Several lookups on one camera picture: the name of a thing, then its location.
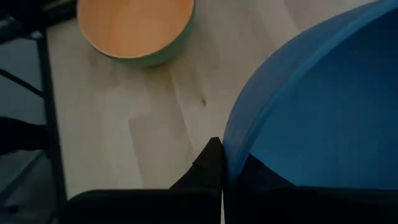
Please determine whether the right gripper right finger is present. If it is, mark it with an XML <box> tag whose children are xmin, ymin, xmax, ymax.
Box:
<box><xmin>238</xmin><ymin>153</ymin><xmax>298</xmax><ymax>191</ymax></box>

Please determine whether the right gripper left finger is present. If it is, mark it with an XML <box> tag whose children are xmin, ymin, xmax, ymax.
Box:
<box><xmin>169</xmin><ymin>136</ymin><xmax>223</xmax><ymax>190</ymax></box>

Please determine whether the blue bowl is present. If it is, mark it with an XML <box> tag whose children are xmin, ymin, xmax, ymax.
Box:
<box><xmin>222</xmin><ymin>0</ymin><xmax>398</xmax><ymax>200</ymax></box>

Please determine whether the green bowl orange inside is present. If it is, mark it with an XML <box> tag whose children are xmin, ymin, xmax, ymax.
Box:
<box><xmin>76</xmin><ymin>0</ymin><xmax>197</xmax><ymax>68</ymax></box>

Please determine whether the black table edge rail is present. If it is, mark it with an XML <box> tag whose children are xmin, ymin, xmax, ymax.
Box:
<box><xmin>35</xmin><ymin>29</ymin><xmax>68</xmax><ymax>206</ymax></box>

